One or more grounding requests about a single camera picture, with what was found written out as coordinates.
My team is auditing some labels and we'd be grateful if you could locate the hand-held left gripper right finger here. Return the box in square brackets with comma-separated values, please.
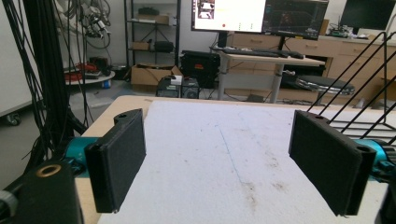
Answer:
[288, 109, 377, 217]

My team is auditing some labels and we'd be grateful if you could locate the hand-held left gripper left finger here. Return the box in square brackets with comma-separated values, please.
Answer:
[84, 108, 147, 214]

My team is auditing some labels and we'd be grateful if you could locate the black office chair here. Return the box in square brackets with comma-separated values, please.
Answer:
[294, 74, 356, 106]

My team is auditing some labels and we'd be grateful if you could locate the round white cart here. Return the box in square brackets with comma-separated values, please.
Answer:
[64, 62, 116, 90]

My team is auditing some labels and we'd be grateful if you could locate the cardboard box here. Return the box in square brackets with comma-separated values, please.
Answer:
[130, 63, 184, 93]

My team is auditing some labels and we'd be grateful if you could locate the small black electronic box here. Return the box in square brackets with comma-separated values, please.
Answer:
[155, 75, 200, 100]

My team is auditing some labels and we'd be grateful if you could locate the wooden drawer cabinet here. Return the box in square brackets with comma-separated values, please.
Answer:
[226, 32, 396, 105]

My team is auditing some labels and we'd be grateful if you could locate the wooden standing desk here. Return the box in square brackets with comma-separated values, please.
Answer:
[211, 46, 326, 105]

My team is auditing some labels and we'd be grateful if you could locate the black equipment case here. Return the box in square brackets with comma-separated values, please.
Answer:
[180, 49, 221, 90]

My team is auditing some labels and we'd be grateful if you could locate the black keyboard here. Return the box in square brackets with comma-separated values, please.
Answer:
[222, 46, 304, 60]

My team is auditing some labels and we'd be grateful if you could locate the black metal shelf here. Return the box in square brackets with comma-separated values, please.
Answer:
[123, 0, 182, 68]

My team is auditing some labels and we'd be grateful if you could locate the dark computer monitor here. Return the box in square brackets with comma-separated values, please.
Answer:
[339, 0, 396, 32]

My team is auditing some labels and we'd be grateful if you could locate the black wire rack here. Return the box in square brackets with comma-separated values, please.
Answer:
[306, 30, 396, 145]

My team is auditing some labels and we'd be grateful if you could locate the bundle of black cables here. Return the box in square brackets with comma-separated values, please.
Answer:
[3, 0, 94, 162]

